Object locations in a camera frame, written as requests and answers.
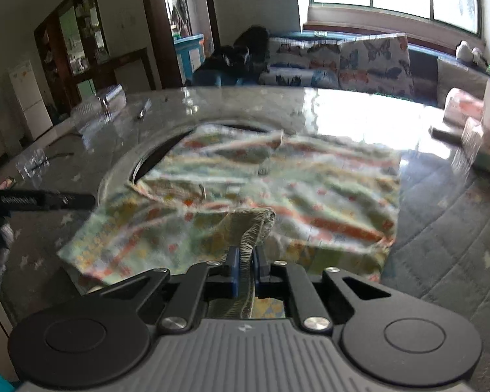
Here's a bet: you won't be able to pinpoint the floral striped fleece garment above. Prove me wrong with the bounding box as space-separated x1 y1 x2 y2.
57 123 403 320

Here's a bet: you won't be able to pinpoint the grey pillow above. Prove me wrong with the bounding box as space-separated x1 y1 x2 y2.
436 58 490 107

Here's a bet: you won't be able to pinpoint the pink and green tissue pack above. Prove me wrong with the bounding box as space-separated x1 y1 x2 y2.
461 116 490 176

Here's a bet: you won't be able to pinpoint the dark brown door frame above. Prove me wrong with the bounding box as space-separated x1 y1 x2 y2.
137 0 221 90

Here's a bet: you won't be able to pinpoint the round black induction cooktop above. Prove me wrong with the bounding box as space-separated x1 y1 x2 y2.
131 122 278 184

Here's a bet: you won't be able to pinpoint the dark wooden sideboard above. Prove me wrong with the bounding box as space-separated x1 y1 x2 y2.
106 47 156 99

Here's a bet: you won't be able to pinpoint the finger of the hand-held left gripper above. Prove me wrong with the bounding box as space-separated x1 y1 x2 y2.
35 191 96 211

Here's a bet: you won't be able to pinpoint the grey star quilted table cover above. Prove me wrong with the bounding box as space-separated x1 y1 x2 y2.
0 86 490 392

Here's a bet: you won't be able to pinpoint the dark clothing pile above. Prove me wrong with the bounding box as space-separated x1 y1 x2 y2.
200 26 270 80

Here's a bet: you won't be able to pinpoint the blue sofa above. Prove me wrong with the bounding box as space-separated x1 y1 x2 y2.
194 30 490 107

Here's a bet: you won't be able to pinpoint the dark wooden display cabinet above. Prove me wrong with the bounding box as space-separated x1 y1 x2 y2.
34 0 111 103

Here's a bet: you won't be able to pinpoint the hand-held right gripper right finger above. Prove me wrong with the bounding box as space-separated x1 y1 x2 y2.
253 247 393 333

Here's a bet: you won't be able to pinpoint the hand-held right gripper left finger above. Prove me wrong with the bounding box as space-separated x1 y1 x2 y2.
100 247 241 334

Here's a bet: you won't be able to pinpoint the clear plastic food container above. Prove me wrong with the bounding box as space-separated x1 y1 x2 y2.
15 84 127 178

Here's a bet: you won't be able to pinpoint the blue and white cabinet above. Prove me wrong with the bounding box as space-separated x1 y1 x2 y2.
173 34 205 82

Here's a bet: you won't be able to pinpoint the white refrigerator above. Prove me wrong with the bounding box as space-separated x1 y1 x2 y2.
8 59 54 141

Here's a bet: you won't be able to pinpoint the hanging clothes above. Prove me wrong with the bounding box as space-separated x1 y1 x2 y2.
169 0 192 39

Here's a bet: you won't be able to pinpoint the large butterfly print pillow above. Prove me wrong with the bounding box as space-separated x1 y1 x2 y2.
339 33 415 99

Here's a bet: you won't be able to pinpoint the black and white plush toy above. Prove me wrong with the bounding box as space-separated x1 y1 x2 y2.
456 40 484 64

